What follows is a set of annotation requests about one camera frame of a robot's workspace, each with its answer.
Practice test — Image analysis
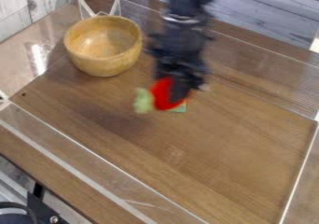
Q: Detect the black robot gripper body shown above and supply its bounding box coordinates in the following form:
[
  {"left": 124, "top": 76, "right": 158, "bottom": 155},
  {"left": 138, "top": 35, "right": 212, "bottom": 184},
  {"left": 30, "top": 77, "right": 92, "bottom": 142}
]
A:
[{"left": 148, "top": 13, "right": 212, "bottom": 88}]

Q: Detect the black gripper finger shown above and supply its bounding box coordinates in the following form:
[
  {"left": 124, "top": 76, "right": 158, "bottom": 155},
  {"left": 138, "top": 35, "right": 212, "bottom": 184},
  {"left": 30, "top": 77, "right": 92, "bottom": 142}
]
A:
[{"left": 169, "top": 76, "right": 194, "bottom": 103}]

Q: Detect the red felt strawberry toy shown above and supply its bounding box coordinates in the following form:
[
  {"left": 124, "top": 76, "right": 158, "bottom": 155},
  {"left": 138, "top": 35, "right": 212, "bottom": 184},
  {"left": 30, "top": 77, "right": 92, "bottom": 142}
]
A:
[{"left": 132, "top": 76, "right": 188, "bottom": 115}]

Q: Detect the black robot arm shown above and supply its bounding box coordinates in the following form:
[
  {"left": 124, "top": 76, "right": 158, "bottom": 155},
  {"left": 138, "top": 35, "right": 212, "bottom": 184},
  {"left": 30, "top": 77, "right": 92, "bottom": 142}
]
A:
[{"left": 149, "top": 0, "right": 212, "bottom": 109}]

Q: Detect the green rectangular block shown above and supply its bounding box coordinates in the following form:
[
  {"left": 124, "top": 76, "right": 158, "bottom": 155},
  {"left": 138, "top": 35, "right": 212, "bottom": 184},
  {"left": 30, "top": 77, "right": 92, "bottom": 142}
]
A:
[{"left": 170, "top": 102, "right": 186, "bottom": 113}]

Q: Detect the clear acrylic tray barrier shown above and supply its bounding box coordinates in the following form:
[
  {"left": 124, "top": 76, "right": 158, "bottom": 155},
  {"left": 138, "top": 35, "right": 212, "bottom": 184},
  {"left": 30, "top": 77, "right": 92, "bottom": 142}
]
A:
[{"left": 0, "top": 0, "right": 319, "bottom": 224}]

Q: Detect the wooden bowl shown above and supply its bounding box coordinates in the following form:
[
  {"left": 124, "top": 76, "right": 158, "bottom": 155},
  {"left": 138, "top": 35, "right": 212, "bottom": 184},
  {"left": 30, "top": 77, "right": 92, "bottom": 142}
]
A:
[{"left": 63, "top": 15, "right": 141, "bottom": 77}]

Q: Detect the black table clamp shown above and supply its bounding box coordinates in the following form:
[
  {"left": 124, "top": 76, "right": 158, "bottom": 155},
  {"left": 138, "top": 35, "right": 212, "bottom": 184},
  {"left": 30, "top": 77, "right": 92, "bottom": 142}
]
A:
[{"left": 27, "top": 183, "right": 69, "bottom": 224}]

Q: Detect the black cable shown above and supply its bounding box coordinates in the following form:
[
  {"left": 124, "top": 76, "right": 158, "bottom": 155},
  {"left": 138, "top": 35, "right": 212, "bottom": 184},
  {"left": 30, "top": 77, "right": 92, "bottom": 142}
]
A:
[{"left": 0, "top": 202, "right": 39, "bottom": 224}]

